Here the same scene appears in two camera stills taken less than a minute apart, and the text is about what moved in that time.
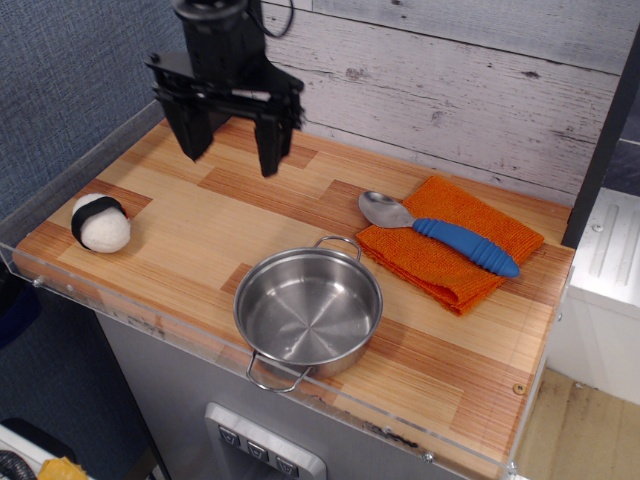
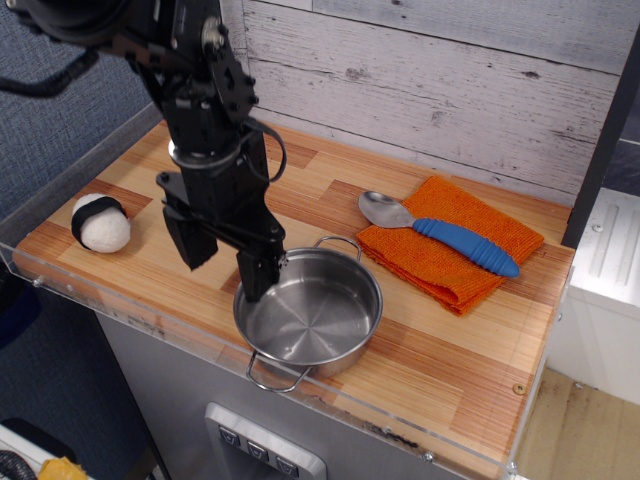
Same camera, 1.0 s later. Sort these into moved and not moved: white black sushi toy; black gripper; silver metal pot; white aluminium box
Moved: black gripper
Not moved: white black sushi toy; silver metal pot; white aluminium box
